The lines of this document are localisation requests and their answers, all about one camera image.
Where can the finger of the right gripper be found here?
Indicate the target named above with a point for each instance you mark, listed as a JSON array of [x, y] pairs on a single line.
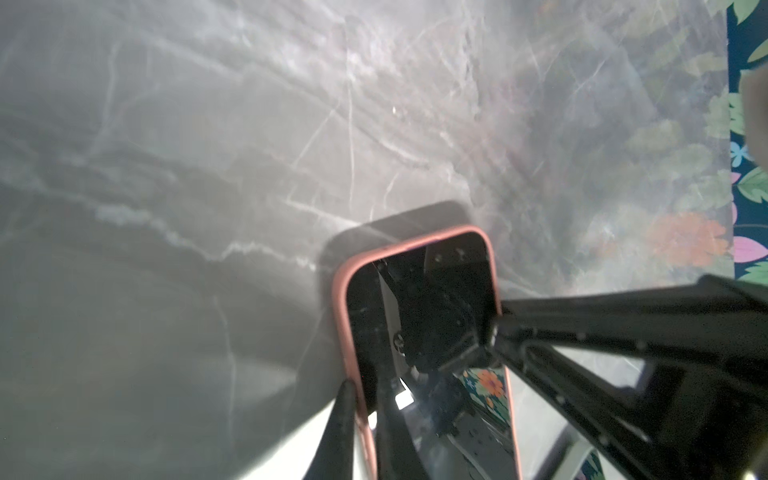
[[594, 407], [716, 323]]

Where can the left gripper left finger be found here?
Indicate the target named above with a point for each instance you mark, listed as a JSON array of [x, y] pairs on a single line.
[[334, 455]]

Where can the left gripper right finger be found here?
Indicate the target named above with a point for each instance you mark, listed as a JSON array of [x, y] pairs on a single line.
[[397, 457]]

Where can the black phone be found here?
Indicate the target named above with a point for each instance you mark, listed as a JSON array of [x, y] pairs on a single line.
[[432, 336]]

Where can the pink phone case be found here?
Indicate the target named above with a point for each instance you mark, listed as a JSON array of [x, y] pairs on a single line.
[[345, 312]]

